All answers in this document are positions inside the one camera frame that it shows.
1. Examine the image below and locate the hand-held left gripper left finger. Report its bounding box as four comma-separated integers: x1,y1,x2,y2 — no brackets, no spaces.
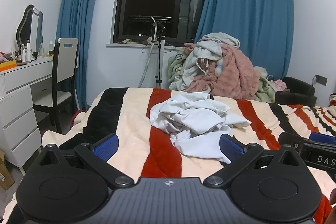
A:
33,134,135,189

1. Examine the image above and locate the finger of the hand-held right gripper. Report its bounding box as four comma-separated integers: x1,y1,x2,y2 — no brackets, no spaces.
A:
278,132,336,154

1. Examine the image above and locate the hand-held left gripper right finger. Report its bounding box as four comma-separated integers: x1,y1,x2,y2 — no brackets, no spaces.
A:
203,134,306,189

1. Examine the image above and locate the white t-shirt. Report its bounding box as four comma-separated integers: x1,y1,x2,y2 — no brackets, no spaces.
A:
149,92,252,165

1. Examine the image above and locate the person's right hand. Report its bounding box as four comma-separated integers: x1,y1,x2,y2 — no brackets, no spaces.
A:
324,187,336,224

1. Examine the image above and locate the dark red slipper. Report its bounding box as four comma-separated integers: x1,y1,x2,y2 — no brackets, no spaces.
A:
70,111,86,132

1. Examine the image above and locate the striped fleece blanket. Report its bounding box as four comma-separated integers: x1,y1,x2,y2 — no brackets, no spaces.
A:
0,87,336,224

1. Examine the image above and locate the black armchair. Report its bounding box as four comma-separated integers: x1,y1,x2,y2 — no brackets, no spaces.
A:
274,76,317,105

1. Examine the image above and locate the light green cloth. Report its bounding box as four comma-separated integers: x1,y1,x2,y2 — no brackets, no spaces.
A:
253,68,277,103

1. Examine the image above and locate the small pink garment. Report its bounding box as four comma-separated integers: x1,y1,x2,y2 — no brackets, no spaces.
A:
270,79,287,92

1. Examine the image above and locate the pink fluffy blanket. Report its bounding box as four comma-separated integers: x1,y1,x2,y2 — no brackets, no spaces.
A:
184,43,261,101

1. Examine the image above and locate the white and black chair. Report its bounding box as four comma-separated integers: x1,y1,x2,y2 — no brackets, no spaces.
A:
33,38,79,134

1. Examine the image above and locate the white dressing table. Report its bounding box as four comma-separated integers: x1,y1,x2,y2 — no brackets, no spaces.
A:
0,56,57,176

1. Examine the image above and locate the green patterned blanket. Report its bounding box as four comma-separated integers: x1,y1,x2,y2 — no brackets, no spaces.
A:
167,49,192,90

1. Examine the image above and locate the garment steamer stand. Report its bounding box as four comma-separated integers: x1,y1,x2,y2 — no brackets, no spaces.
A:
138,16,168,89

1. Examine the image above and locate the grey white hoodie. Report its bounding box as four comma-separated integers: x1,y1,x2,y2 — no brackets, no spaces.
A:
172,32,240,90

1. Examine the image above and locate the cardboard box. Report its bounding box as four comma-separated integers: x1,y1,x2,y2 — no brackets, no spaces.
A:
0,151,15,190

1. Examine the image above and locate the blue curtain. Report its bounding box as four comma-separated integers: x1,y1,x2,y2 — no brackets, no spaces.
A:
55,0,108,112
194,0,294,81

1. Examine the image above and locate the row of cosmetic bottles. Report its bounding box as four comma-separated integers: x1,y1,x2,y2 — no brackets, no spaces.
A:
20,41,54,62

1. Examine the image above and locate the orange box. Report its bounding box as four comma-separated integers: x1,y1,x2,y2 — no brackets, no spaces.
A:
0,60,17,72

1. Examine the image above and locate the wavy framed vanity mirror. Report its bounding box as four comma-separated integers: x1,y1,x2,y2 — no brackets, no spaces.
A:
16,5,44,52

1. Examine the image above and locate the dark wall socket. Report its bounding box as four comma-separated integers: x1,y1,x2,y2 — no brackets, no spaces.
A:
314,74,328,86

